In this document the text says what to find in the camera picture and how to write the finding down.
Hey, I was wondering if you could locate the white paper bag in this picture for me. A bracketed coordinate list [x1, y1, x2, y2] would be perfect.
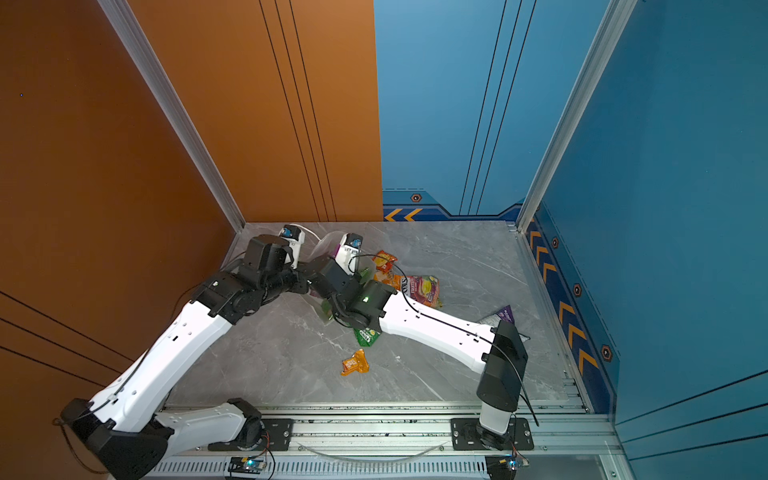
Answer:
[298, 232, 369, 329]

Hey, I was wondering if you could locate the green white snack bag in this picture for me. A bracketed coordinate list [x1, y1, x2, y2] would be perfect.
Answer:
[353, 328, 381, 348]

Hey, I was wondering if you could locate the orange Fox's candy bag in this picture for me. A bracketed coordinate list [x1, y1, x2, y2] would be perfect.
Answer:
[401, 275, 442, 309]

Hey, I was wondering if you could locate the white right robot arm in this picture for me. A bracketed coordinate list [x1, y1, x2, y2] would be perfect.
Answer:
[298, 256, 531, 450]

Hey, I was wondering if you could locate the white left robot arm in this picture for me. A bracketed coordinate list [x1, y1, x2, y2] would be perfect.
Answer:
[58, 230, 304, 479]

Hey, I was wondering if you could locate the purple white snack bag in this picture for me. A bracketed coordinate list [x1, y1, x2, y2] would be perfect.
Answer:
[478, 305, 530, 343]

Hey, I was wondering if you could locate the red snack packet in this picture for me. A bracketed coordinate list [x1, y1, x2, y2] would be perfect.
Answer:
[372, 250, 398, 274]

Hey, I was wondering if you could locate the small orange snack packet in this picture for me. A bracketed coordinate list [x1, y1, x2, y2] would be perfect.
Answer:
[374, 271, 403, 291]

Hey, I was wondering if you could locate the small orange candy wrapper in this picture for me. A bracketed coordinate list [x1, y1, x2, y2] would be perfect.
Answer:
[341, 349, 370, 376]

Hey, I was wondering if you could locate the left green circuit board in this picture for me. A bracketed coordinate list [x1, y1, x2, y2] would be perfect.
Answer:
[227, 456, 269, 479]

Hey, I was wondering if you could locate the green circuit board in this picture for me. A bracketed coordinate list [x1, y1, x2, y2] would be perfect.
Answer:
[484, 454, 530, 480]
[227, 456, 269, 479]

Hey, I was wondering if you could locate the right green circuit board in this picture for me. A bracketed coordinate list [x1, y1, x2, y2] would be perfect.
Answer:
[484, 454, 530, 480]

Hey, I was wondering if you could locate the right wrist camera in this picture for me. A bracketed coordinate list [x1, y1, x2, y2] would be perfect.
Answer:
[335, 233, 363, 275]

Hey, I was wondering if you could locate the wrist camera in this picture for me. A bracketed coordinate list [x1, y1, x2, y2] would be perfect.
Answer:
[279, 224, 306, 252]
[335, 233, 363, 275]

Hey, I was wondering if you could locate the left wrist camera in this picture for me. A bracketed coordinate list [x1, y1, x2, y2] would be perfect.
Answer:
[279, 224, 306, 252]

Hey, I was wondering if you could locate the left aluminium corner post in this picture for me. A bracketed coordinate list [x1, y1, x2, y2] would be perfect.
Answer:
[98, 0, 246, 233]

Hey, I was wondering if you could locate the aluminium corner post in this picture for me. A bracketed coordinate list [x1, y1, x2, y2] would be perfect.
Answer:
[98, 0, 246, 233]
[515, 0, 637, 234]

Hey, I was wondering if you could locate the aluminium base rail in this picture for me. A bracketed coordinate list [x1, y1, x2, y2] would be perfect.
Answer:
[147, 402, 633, 479]

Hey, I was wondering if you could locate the right aluminium corner post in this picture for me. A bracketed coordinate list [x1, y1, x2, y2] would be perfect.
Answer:
[515, 0, 637, 234]

